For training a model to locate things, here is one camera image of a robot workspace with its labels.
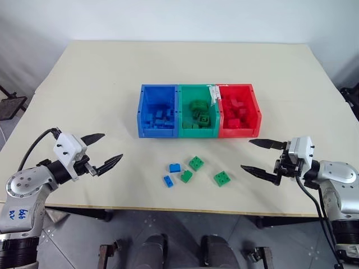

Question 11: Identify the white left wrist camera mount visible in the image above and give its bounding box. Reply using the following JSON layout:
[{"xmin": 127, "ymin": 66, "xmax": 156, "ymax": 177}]
[{"xmin": 53, "ymin": 133, "xmax": 87, "ymax": 182}]

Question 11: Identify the green plastic bin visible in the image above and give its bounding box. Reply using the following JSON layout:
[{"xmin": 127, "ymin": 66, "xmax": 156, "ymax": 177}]
[{"xmin": 177, "ymin": 84, "xmax": 221, "ymax": 139}]

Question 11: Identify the black table frame bar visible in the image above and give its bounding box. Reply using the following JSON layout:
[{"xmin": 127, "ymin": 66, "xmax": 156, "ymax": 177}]
[
  {"xmin": 44, "ymin": 206, "xmax": 114, "ymax": 224},
  {"xmin": 254, "ymin": 215, "xmax": 326, "ymax": 229}
]

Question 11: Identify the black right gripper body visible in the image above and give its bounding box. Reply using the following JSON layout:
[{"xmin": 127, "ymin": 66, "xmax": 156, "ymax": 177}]
[{"xmin": 273, "ymin": 142, "xmax": 306, "ymax": 178}]

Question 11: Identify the green sloped toy brick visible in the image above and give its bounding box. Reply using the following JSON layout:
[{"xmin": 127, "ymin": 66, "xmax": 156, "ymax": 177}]
[{"xmin": 179, "ymin": 169, "xmax": 194, "ymax": 184}]

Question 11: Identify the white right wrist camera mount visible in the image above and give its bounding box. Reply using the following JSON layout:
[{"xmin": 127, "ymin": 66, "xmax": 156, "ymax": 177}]
[{"xmin": 288, "ymin": 136, "xmax": 316, "ymax": 169}]

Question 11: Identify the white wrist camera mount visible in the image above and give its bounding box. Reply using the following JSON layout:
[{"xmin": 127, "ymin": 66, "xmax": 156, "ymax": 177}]
[
  {"xmin": 288, "ymin": 136, "xmax": 316, "ymax": 169},
  {"xmin": 53, "ymin": 133, "xmax": 87, "ymax": 182}
]

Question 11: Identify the white paper label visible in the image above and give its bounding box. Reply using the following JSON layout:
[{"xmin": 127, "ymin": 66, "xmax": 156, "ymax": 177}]
[{"xmin": 206, "ymin": 85, "xmax": 223, "ymax": 108}]

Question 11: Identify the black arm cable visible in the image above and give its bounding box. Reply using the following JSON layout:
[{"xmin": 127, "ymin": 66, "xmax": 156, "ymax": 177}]
[
  {"xmin": 16, "ymin": 128, "xmax": 62, "ymax": 172},
  {"xmin": 295, "ymin": 174, "xmax": 342, "ymax": 269}
]

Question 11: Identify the black equipment case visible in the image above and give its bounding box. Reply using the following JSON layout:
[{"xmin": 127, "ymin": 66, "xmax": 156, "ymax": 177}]
[{"xmin": 339, "ymin": 86, "xmax": 359, "ymax": 124}]

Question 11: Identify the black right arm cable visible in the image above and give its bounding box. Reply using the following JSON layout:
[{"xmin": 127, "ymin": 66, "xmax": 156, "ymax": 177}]
[{"xmin": 295, "ymin": 174, "xmax": 342, "ymax": 269}]

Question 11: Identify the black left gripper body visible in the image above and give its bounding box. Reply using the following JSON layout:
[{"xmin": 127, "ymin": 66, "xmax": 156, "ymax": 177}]
[{"xmin": 73, "ymin": 155, "xmax": 99, "ymax": 177}]

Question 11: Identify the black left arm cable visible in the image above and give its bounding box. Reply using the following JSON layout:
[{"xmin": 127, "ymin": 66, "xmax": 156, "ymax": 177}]
[{"xmin": 16, "ymin": 128, "xmax": 62, "ymax": 172}]

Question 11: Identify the green four-stud toy brick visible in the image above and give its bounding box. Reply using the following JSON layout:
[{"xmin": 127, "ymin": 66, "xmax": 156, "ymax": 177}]
[
  {"xmin": 188, "ymin": 155, "xmax": 205, "ymax": 172},
  {"xmin": 213, "ymin": 170, "xmax": 232, "ymax": 187}
]

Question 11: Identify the black metal stand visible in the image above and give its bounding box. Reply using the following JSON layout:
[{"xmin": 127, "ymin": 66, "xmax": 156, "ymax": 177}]
[{"xmin": 0, "ymin": 84, "xmax": 29, "ymax": 122}]

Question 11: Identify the blue plastic bin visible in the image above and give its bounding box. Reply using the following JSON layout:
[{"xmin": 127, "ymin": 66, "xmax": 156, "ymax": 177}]
[{"xmin": 137, "ymin": 84, "xmax": 181, "ymax": 139}]

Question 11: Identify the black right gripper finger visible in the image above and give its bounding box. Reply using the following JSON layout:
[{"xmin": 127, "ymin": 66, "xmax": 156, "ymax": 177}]
[
  {"xmin": 248, "ymin": 138, "xmax": 288, "ymax": 151},
  {"xmin": 240, "ymin": 164, "xmax": 282, "ymax": 187}
]

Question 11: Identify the red plastic bin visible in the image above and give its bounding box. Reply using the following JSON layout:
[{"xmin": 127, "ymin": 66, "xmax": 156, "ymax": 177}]
[{"xmin": 217, "ymin": 83, "xmax": 263, "ymax": 140}]

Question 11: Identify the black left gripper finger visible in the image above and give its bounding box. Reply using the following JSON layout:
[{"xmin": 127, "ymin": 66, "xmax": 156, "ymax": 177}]
[
  {"xmin": 81, "ymin": 133, "xmax": 107, "ymax": 147},
  {"xmin": 93, "ymin": 153, "xmax": 125, "ymax": 178}
]

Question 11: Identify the dark rounded shape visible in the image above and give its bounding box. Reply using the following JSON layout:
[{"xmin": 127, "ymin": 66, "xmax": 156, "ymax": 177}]
[
  {"xmin": 132, "ymin": 233, "xmax": 172, "ymax": 269},
  {"xmin": 200, "ymin": 234, "xmax": 241, "ymax": 269}
]

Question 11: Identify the brown metal bracket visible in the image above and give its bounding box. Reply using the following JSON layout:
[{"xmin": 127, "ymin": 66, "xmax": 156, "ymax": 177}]
[
  {"xmin": 99, "ymin": 238, "xmax": 132, "ymax": 269},
  {"xmin": 242, "ymin": 245, "xmax": 274, "ymax": 269}
]

